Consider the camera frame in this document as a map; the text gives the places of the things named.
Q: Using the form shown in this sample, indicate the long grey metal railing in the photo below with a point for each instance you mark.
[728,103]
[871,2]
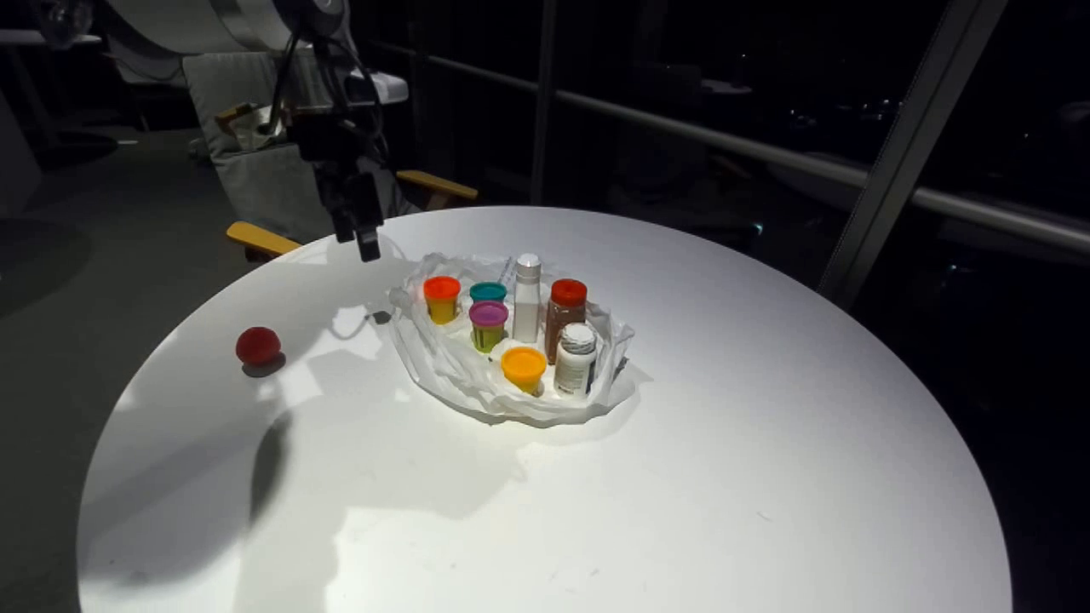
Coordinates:
[704,135]

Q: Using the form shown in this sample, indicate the slanted grey metal post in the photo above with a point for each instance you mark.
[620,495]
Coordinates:
[908,148]

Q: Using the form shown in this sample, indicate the red lid dough can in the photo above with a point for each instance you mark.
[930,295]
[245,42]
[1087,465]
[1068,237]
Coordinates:
[259,347]

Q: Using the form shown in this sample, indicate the teal lid dough can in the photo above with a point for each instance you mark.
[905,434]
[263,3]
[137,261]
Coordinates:
[488,291]

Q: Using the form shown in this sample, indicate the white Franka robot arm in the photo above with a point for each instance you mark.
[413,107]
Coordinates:
[225,21]

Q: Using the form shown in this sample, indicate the thin dark vertical post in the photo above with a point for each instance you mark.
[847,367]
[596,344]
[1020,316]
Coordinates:
[546,68]

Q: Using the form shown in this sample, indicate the crumpled clear plastic bag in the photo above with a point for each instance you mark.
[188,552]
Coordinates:
[454,362]

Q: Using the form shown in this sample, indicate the brown spice bottle red cap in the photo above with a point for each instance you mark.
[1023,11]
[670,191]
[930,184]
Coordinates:
[565,297]

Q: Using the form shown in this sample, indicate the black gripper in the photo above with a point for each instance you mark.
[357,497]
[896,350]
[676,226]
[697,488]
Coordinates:
[343,156]

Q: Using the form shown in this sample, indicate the purple lid dough can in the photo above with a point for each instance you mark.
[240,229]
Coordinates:
[488,316]

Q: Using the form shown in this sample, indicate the yellow-green wrist camera box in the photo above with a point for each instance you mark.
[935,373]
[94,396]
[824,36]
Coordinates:
[243,123]

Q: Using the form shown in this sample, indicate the clear bottle white cap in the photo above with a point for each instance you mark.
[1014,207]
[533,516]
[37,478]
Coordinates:
[525,300]

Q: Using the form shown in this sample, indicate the yellow lid dough can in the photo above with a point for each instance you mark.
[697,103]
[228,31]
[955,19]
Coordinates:
[522,365]

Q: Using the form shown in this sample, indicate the yellow wooden bar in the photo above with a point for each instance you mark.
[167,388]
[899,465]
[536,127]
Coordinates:
[259,237]
[438,184]

